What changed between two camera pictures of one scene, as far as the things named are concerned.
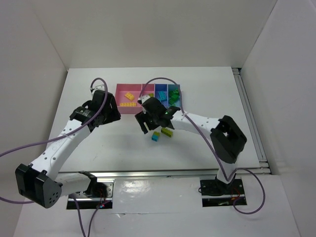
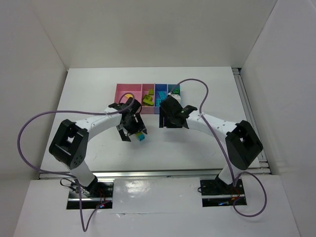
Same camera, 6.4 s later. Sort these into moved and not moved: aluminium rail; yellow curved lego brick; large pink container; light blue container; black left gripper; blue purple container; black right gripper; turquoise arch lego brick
Moved: black left gripper; black right gripper
Not moved: blue purple container; light blue container; aluminium rail; yellow curved lego brick; large pink container; turquoise arch lego brick
